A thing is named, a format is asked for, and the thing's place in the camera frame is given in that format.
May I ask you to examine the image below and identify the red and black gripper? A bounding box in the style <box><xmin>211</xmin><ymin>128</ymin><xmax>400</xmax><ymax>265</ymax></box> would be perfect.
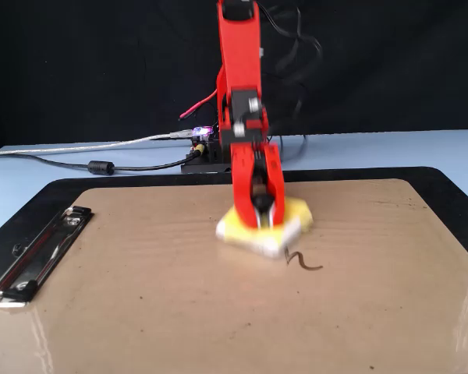
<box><xmin>219</xmin><ymin>111</ymin><xmax>286</xmax><ymax>229</ymax></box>

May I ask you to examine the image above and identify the yellow sponge with black knob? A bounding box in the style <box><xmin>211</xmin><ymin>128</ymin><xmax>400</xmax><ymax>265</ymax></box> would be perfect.
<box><xmin>215</xmin><ymin>196</ymin><xmax>314</xmax><ymax>260</ymax></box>

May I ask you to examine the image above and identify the controller circuit board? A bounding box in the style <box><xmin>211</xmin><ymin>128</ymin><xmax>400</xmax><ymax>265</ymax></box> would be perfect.
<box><xmin>192</xmin><ymin>124</ymin><xmax>216</xmax><ymax>142</ymax></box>

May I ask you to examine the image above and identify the brown clipboard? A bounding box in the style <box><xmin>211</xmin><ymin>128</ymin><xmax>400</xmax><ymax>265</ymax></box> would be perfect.
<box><xmin>0</xmin><ymin>178</ymin><xmax>468</xmax><ymax>374</ymax></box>

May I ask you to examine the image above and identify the silver metal clipboard clip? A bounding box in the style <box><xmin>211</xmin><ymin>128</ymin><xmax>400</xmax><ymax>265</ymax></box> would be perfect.
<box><xmin>0</xmin><ymin>206</ymin><xmax>94</xmax><ymax>309</ymax></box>

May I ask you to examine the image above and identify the black backdrop cloth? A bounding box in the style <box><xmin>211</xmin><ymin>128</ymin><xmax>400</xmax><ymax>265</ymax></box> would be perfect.
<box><xmin>0</xmin><ymin>0</ymin><xmax>468</xmax><ymax>152</ymax></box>

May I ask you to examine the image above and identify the black rectangular desk mat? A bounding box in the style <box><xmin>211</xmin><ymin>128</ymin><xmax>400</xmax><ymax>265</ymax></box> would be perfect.
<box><xmin>0</xmin><ymin>166</ymin><xmax>468</xmax><ymax>272</ymax></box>

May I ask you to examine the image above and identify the black servo wire bundle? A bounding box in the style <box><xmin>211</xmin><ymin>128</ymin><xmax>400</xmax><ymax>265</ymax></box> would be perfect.
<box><xmin>257</xmin><ymin>0</ymin><xmax>325</xmax><ymax>161</ymax></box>

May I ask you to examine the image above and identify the red wire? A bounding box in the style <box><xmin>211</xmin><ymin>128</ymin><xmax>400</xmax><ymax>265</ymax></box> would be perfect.
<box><xmin>179</xmin><ymin>90</ymin><xmax>219</xmax><ymax>119</ymax></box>

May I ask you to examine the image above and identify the black power cable with ferrite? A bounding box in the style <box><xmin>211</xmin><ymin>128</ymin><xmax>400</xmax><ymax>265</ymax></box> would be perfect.
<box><xmin>19</xmin><ymin>150</ymin><xmax>199</xmax><ymax>177</ymax></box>

